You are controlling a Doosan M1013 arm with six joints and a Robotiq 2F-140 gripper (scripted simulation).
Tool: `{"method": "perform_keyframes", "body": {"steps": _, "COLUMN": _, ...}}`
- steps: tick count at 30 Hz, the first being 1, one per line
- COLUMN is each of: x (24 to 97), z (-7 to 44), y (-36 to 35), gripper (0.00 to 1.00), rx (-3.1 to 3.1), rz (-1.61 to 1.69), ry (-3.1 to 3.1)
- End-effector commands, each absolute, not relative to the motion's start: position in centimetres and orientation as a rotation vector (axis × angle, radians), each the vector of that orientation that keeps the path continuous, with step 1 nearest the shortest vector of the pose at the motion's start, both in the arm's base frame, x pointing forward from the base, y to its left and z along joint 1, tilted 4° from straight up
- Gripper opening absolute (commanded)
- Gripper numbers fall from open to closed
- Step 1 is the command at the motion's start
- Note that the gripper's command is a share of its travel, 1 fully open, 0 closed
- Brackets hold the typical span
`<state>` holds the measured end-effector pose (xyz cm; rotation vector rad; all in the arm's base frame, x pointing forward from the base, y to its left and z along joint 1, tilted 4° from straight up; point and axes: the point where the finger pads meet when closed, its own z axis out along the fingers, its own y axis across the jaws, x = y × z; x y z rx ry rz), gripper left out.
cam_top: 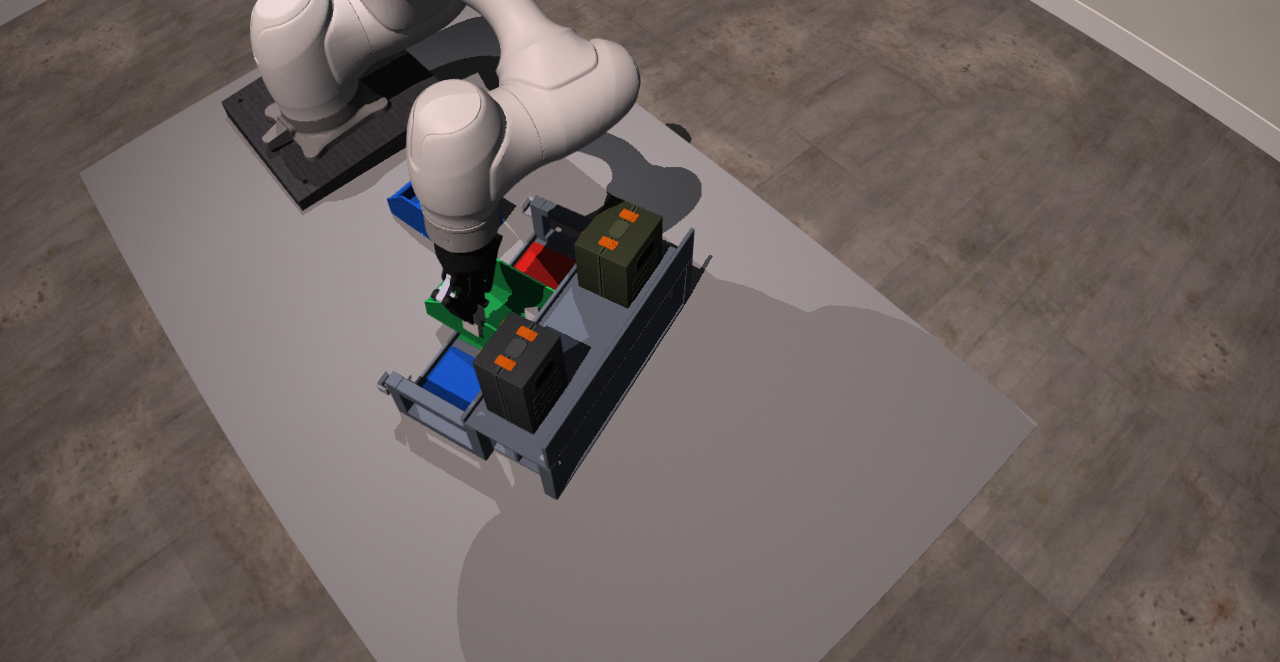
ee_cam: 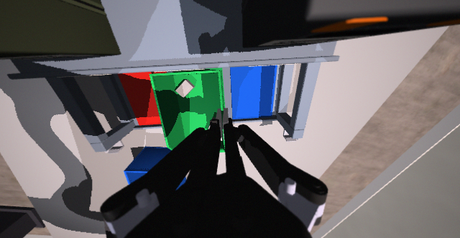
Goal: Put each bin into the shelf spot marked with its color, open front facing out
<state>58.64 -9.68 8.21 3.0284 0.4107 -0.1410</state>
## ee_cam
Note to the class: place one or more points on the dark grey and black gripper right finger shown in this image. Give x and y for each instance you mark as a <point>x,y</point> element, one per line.
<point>301,193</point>

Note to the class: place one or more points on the black metal shelf rack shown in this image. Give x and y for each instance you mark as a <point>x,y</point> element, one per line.
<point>182,36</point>

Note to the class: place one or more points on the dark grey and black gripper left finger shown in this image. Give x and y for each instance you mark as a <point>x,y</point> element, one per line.
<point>197,153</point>

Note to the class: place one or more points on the blue bin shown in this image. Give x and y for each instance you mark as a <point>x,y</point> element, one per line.
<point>145,160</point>

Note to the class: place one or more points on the green bin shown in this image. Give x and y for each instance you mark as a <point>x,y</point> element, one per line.
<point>181,116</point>

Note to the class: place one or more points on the black case with orange latches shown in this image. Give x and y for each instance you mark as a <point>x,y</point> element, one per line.
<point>301,22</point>

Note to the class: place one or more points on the olive green tool case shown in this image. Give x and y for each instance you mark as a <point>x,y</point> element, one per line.
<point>31,29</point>

